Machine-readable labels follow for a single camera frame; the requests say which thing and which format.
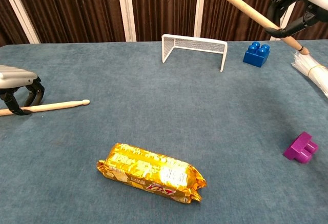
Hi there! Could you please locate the blue building block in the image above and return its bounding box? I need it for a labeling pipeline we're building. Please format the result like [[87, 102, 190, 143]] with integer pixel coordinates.
[[243, 41, 271, 68]]

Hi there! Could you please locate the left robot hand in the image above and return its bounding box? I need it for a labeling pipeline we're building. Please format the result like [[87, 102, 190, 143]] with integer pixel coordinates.
[[0, 65, 45, 116]]

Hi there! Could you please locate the wooden drumstick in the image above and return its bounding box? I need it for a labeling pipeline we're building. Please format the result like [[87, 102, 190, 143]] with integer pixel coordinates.
[[214, 0, 310, 55], [0, 99, 91, 117]]

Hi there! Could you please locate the teal table mat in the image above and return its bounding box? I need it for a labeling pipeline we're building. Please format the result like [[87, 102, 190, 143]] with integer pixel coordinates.
[[0, 40, 328, 224]]

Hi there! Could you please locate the purple building block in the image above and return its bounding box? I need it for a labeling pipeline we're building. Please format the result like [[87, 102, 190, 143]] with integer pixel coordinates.
[[282, 131, 319, 165]]

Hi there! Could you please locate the gold foil snack packet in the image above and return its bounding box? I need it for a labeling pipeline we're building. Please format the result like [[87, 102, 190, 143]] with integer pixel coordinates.
[[96, 142, 207, 205]]

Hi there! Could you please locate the clear plastic straw bundle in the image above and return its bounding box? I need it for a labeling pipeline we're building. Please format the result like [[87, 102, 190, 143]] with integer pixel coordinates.
[[291, 49, 328, 97]]

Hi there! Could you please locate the brown pleated curtain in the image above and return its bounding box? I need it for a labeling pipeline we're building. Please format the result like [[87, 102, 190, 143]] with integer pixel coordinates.
[[0, 0, 328, 47]]

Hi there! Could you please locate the white mesh goal rack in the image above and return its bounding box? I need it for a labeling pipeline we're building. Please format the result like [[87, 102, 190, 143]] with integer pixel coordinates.
[[161, 33, 228, 73]]

